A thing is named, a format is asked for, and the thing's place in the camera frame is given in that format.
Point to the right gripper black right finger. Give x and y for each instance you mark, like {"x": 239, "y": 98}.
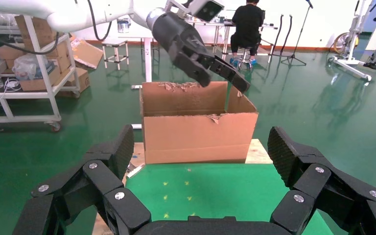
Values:
{"x": 324, "y": 191}

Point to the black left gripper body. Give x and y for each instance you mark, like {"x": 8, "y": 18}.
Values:
{"x": 175, "y": 35}

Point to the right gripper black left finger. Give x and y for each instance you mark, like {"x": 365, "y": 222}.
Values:
{"x": 94, "y": 181}

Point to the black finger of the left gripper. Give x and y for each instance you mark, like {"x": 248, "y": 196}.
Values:
{"x": 230, "y": 74}
{"x": 196, "y": 69}

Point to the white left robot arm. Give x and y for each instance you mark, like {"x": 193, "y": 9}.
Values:
{"x": 77, "y": 13}

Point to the large open cardboard carton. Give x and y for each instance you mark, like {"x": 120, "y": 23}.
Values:
{"x": 197, "y": 139}

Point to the flattened cardboard sheet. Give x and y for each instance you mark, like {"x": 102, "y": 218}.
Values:
{"x": 85, "y": 53}

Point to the wide brown cardboard box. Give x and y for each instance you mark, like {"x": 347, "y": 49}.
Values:
{"x": 45, "y": 79}

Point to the tall brown cardboard box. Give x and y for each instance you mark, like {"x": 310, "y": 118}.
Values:
{"x": 40, "y": 29}

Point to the chrome stool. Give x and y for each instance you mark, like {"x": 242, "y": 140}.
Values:
{"x": 245, "y": 60}

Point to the white table with single leg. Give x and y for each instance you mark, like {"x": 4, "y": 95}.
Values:
{"x": 148, "y": 58}

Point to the white desk with legs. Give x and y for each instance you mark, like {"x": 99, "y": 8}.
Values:
{"x": 220, "y": 24}

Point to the metal paint can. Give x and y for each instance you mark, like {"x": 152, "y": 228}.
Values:
{"x": 123, "y": 25}

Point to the seated person in black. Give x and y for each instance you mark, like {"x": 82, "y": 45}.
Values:
{"x": 248, "y": 22}

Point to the black tripod stand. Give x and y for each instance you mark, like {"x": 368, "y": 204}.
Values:
{"x": 293, "y": 58}

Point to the white shelving cart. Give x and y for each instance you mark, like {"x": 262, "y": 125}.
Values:
{"x": 50, "y": 94}

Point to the yellow wheel hoop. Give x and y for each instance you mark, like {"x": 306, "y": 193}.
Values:
{"x": 337, "y": 42}

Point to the green table cloth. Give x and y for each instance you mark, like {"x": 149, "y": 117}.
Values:
{"x": 207, "y": 191}

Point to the clear plastic bag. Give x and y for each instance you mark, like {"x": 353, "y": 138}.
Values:
{"x": 25, "y": 66}

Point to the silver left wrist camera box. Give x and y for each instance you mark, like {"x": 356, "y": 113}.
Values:
{"x": 207, "y": 8}

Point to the small white frame stool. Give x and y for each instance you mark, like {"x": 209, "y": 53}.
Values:
{"x": 115, "y": 42}

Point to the white floor stand frame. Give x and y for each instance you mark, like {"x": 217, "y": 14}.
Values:
{"x": 353, "y": 66}

